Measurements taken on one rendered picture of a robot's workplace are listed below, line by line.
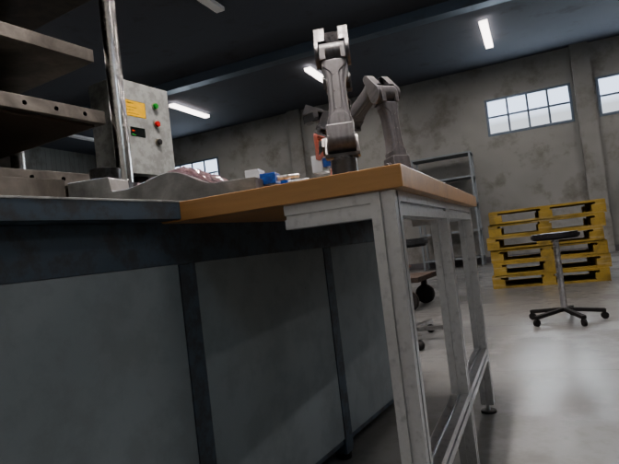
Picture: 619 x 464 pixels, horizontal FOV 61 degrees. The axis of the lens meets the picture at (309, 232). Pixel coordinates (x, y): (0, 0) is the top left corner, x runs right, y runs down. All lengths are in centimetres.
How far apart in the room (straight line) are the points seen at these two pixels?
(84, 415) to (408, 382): 55
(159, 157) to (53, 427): 164
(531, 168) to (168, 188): 991
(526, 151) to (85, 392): 1036
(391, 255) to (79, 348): 56
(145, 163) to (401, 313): 164
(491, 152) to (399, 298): 1011
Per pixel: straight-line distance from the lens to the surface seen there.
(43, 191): 115
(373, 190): 91
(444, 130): 1116
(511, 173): 1092
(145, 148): 238
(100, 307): 101
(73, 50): 225
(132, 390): 106
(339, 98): 132
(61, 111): 209
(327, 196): 94
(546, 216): 612
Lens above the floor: 67
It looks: 2 degrees up
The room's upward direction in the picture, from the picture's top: 7 degrees counter-clockwise
